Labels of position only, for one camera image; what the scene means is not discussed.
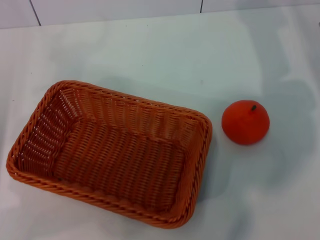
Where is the orange woven plastic basket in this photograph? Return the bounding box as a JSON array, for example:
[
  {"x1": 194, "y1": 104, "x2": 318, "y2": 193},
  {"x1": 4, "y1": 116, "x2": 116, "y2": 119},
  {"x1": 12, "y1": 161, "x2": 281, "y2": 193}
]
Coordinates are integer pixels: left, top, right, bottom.
[{"x1": 5, "y1": 79, "x2": 214, "y2": 230}]

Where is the orange fruit with stem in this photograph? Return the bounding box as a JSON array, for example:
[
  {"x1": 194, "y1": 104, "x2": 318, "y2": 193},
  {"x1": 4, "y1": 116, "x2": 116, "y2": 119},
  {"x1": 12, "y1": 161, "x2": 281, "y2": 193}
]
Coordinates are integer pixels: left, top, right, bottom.
[{"x1": 221, "y1": 99, "x2": 271, "y2": 145}]

